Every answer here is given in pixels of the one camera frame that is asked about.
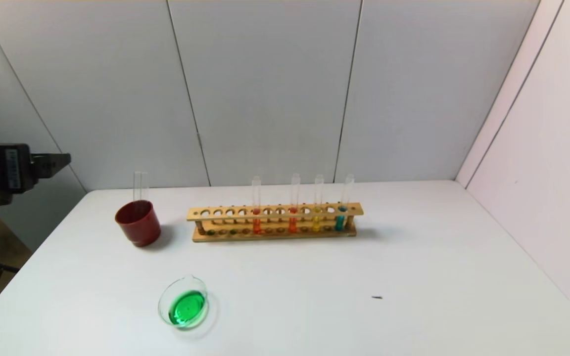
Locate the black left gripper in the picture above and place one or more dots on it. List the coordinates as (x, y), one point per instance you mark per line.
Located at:
(14, 167)

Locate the clear glass beaker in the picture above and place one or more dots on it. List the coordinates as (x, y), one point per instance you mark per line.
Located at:
(188, 309)

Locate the test tube with yellow liquid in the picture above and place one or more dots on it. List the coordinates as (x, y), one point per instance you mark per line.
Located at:
(137, 187)
(316, 223)

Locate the test tube with blue liquid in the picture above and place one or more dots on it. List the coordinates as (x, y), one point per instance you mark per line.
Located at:
(145, 187)
(339, 222)

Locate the wooden test tube rack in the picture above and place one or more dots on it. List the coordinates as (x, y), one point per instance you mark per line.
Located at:
(265, 238)

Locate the dark red plastic cup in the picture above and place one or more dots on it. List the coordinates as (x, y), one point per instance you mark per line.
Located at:
(139, 227)

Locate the test tube with orange liquid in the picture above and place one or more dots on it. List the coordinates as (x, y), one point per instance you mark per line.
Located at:
(293, 225)
(257, 225)

